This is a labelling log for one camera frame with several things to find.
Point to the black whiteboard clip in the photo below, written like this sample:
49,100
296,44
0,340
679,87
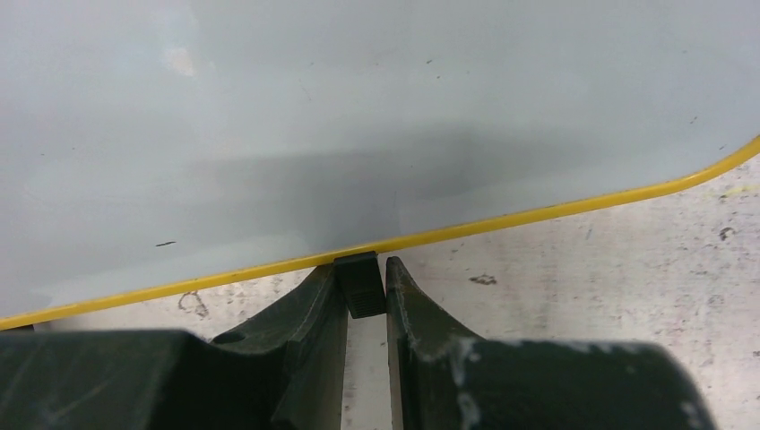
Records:
359,278

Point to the yellow framed whiteboard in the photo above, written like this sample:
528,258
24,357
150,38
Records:
150,148

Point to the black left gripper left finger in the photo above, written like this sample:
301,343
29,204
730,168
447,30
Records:
280,369

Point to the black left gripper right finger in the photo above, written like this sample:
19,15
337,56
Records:
446,376

